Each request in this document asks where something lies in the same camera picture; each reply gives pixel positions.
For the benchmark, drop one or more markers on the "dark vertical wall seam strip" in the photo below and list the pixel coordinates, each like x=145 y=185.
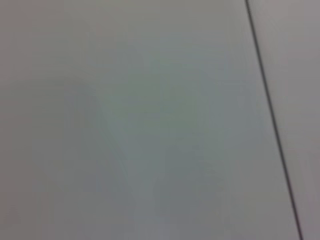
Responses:
x=272 y=120

